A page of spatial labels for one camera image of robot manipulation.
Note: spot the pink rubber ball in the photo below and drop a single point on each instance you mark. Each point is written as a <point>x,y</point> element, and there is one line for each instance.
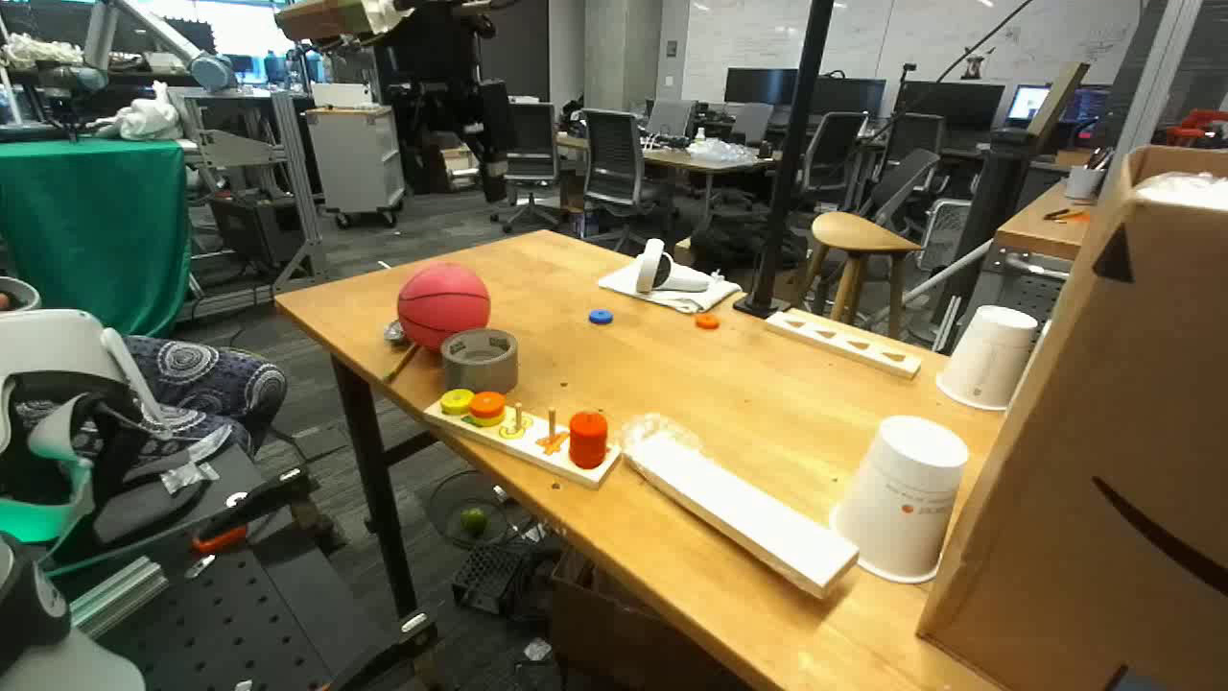
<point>441,306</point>

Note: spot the small green ball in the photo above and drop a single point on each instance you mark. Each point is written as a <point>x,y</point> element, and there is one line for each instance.
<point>472,520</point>

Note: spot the brown cardboard box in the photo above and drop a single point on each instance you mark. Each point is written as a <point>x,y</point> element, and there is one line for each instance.
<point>627,637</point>

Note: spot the large cardboard box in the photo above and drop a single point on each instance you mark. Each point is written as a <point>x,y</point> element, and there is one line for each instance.
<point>1116,425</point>

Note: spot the blue plastic disc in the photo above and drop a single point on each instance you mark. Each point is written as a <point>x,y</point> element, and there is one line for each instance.
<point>600,318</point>

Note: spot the orange plastic disc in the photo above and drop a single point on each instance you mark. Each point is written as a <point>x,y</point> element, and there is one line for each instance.
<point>707,319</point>

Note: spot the white paper sheet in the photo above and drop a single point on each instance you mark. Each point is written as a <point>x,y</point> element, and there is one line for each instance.
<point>697,297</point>

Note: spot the wooden peg toy board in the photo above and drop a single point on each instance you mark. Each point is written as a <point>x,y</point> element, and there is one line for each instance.
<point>525,442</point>

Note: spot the grey mesh office chair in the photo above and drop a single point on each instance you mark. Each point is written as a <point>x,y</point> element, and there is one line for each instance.
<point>617,154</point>

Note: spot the long white flat board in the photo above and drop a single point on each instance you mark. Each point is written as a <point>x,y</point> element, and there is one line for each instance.
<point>741,512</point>

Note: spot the yellow pencil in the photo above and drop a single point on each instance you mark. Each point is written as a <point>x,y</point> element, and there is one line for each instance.
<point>404,366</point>

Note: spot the crumpled silver foil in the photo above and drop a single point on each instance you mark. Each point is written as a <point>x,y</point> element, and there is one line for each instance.
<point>395,334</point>

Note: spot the wooden strip with holes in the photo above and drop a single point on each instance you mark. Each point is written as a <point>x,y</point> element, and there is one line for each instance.
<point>844,338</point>

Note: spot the black metal pole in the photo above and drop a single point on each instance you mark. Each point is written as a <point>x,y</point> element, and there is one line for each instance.
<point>797,154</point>

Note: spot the round wooden stool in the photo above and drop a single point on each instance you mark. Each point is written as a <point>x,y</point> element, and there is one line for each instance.
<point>857,231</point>

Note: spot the black table leg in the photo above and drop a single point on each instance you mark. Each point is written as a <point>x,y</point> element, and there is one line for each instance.
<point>377,494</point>

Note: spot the white wheeled cart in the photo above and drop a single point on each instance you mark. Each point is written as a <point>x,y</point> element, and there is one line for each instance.
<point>356,159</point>

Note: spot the white paper cup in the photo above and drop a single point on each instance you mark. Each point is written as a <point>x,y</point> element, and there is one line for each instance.
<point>904,497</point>
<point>986,360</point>

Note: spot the person in dark clothes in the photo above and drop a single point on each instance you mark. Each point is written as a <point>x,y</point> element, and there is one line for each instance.
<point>214,376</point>

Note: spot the grey metal shelf rack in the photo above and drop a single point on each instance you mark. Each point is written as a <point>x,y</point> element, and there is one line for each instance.
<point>252,146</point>

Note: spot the black computer monitor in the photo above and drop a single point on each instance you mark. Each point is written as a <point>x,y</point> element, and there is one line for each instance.
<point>952,100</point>

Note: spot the wooden office desk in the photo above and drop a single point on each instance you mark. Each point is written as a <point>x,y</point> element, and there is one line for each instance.
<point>1043,229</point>

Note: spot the laptop with blue screen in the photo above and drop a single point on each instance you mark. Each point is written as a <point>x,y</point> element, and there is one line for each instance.
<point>1039,100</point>

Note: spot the green cloth cover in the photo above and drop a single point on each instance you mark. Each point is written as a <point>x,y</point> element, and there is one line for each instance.
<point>91,231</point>

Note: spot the white green plastic device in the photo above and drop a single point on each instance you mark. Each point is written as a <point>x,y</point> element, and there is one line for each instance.
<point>61,351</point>

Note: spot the white foam packing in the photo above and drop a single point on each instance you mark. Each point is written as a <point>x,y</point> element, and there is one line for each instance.
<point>1183,192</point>

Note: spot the grey duct tape roll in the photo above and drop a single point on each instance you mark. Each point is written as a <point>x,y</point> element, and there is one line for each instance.
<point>482,376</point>

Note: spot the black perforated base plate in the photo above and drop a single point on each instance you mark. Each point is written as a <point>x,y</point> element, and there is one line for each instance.
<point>253,617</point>

